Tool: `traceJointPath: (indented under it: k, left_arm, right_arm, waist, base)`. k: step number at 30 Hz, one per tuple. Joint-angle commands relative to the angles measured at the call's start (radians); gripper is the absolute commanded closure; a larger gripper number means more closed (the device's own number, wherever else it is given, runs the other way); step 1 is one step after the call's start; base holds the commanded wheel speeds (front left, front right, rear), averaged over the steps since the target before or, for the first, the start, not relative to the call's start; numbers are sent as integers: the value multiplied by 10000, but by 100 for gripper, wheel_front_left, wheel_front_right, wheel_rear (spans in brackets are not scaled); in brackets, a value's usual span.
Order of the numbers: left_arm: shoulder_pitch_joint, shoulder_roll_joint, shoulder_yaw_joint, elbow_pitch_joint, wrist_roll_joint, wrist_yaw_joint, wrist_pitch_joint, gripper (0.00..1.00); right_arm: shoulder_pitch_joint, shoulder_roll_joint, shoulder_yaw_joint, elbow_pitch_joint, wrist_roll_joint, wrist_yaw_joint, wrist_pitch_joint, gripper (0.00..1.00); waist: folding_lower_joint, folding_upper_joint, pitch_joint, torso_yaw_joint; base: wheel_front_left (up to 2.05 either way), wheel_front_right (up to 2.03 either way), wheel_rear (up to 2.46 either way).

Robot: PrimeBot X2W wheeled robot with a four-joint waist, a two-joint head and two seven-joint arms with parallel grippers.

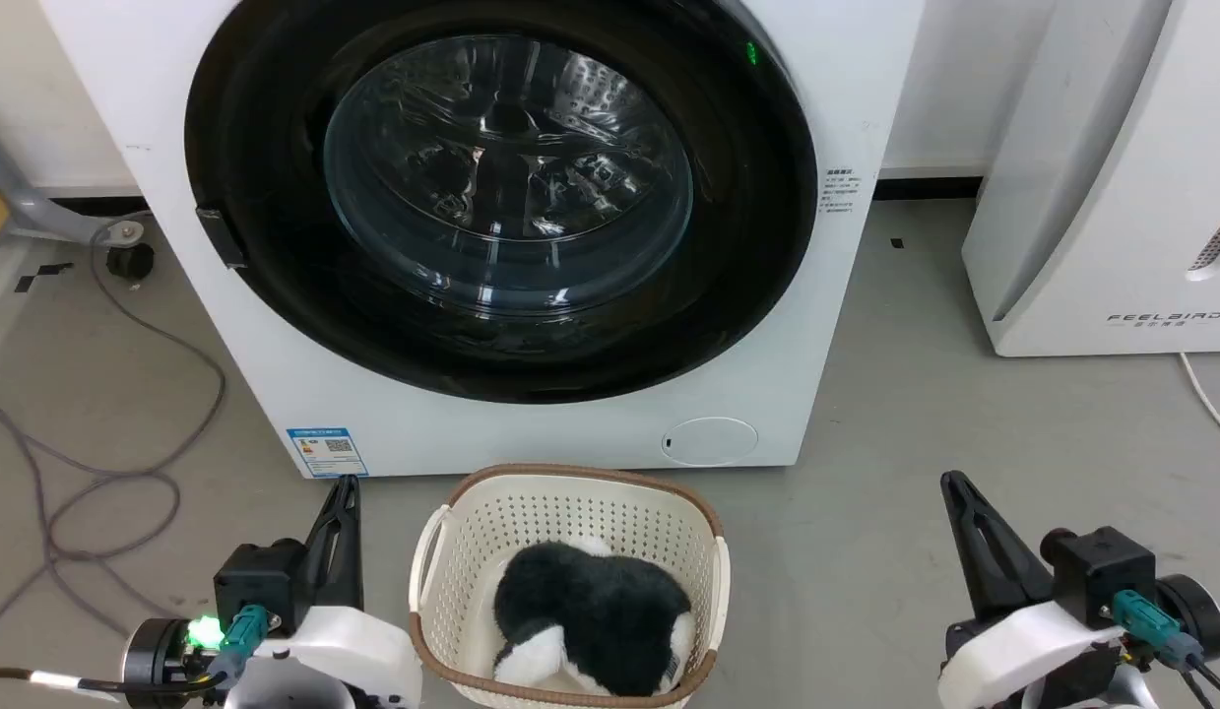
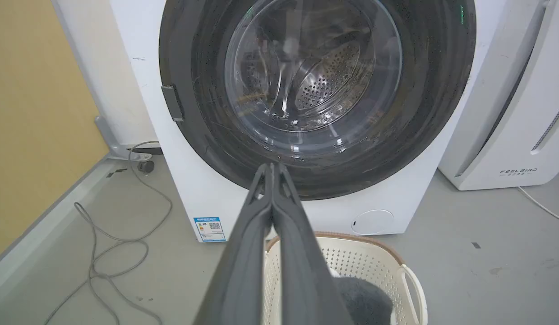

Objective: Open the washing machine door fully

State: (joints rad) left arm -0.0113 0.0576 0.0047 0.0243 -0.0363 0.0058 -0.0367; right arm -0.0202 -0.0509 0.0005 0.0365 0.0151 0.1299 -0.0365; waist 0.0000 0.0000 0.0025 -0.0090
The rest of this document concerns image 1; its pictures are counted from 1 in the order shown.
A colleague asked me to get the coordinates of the round white filter cover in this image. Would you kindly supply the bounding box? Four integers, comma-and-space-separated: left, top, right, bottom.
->
661, 417, 760, 468

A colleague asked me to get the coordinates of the left arm cable teal plug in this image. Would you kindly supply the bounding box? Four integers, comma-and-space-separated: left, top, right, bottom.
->
0, 605, 272, 702

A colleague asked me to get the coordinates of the cream plastic laundry basket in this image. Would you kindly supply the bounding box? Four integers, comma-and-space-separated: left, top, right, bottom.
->
408, 464, 732, 709

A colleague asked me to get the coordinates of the small printed warning label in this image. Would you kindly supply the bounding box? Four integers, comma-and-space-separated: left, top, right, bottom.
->
822, 166, 859, 217

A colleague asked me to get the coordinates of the white Feelbird appliance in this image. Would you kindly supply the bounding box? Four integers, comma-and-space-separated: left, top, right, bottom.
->
961, 0, 1220, 358

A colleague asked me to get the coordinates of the black and white plush toy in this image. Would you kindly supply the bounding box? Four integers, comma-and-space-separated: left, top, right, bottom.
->
491, 539, 696, 698

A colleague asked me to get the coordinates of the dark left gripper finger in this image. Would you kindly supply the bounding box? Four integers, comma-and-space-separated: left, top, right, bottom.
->
326, 475, 365, 612
302, 479, 349, 610

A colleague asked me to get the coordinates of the grey floor cable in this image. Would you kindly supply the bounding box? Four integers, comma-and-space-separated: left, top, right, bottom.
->
0, 221, 227, 646

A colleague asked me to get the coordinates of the blue energy label sticker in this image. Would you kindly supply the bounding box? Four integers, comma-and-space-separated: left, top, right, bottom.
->
286, 426, 370, 480

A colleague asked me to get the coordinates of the grey metal stand leg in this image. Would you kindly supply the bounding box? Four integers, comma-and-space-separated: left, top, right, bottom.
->
0, 123, 146, 245

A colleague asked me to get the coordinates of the white front-load washing machine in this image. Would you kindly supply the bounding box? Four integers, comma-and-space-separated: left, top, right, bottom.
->
38, 0, 928, 481

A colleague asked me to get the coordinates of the arm cable teal plug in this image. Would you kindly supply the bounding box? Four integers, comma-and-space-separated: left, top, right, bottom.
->
1111, 590, 1220, 709
0, 605, 272, 702

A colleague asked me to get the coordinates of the black round washer door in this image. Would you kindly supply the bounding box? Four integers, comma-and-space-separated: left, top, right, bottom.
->
183, 0, 819, 406

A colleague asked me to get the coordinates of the black caster wheel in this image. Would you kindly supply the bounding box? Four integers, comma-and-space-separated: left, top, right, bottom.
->
105, 241, 157, 282

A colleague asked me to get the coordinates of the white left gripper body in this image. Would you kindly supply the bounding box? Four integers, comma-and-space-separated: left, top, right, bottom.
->
223, 605, 424, 709

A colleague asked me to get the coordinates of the white power cable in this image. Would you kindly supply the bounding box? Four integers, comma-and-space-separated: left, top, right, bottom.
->
1177, 352, 1220, 447

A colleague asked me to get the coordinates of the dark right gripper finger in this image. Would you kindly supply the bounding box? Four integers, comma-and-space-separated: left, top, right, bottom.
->
940, 471, 1056, 623

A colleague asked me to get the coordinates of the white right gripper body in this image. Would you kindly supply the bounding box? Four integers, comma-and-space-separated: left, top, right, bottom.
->
937, 600, 1132, 709

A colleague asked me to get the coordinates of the right arm cable teal plug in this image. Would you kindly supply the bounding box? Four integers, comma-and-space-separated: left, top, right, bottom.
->
1111, 590, 1220, 709

